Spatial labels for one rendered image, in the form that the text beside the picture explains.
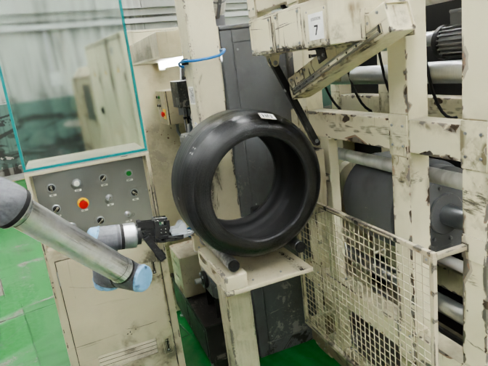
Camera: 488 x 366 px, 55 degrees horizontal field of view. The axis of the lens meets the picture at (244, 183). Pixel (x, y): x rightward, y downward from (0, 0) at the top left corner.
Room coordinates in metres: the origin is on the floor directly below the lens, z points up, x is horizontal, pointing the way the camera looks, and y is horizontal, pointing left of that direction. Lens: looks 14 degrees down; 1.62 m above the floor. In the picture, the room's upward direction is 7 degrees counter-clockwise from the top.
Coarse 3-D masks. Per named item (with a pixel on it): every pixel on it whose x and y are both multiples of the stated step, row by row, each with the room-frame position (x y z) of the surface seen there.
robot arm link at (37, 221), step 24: (0, 192) 1.11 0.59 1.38; (24, 192) 1.15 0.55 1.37; (0, 216) 1.10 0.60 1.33; (24, 216) 1.13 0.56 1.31; (48, 216) 1.20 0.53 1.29; (48, 240) 1.20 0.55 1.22; (72, 240) 1.24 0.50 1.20; (96, 240) 1.32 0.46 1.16; (96, 264) 1.30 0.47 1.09; (120, 264) 1.36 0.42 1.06; (144, 264) 1.44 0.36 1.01; (144, 288) 1.41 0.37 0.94
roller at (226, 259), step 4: (208, 248) 1.81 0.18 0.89; (212, 248) 1.76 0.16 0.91; (212, 252) 1.77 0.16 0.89; (216, 252) 1.71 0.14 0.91; (220, 252) 1.69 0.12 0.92; (216, 256) 1.71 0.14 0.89; (220, 256) 1.67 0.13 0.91; (224, 256) 1.64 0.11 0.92; (228, 256) 1.63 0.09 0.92; (232, 256) 1.64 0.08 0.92; (220, 260) 1.67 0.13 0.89; (224, 260) 1.62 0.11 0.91; (228, 260) 1.60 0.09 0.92; (232, 260) 1.59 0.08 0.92; (236, 260) 1.60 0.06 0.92; (224, 264) 1.62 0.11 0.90; (228, 264) 1.59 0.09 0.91; (232, 264) 1.58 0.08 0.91; (236, 264) 1.59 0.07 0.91; (228, 268) 1.59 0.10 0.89; (232, 268) 1.58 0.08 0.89; (236, 268) 1.59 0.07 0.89
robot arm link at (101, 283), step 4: (92, 272) 1.51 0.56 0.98; (96, 272) 1.49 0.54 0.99; (96, 276) 1.49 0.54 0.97; (100, 276) 1.47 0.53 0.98; (96, 280) 1.48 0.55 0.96; (100, 280) 1.48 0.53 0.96; (104, 280) 1.46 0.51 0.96; (108, 280) 1.45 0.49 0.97; (96, 284) 1.48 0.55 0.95; (100, 284) 1.48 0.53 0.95; (104, 284) 1.47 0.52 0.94; (108, 284) 1.46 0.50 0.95; (96, 288) 1.48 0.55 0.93; (100, 288) 1.47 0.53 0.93; (104, 288) 1.47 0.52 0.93; (108, 288) 1.47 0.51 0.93; (112, 288) 1.48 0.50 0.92; (116, 288) 1.49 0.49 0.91
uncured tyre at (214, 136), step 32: (224, 128) 1.62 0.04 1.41; (256, 128) 1.63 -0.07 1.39; (288, 128) 1.68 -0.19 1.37; (192, 160) 1.58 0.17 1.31; (288, 160) 1.95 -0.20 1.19; (192, 192) 1.56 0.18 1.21; (288, 192) 1.93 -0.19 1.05; (192, 224) 1.58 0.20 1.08; (224, 224) 1.85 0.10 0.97; (256, 224) 1.90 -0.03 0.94; (288, 224) 1.67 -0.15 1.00
